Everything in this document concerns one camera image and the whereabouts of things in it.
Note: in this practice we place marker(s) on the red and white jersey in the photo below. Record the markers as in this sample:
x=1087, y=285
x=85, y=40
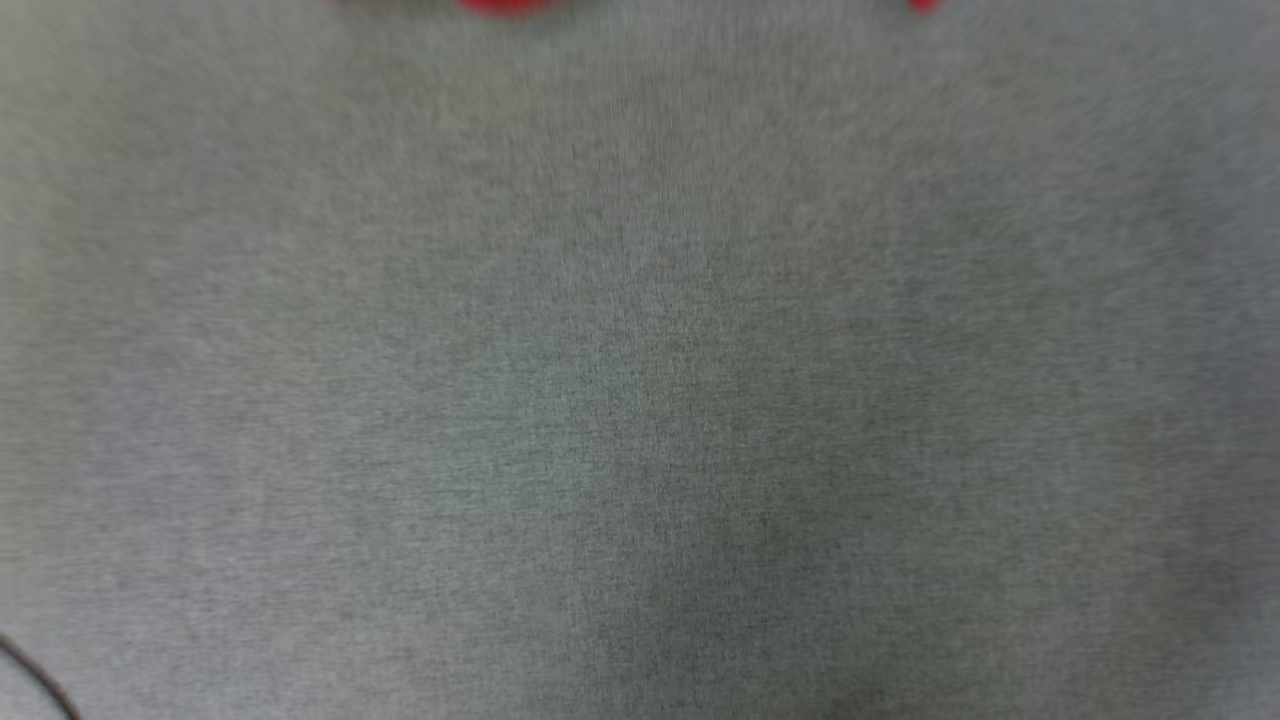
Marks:
x=508, y=5

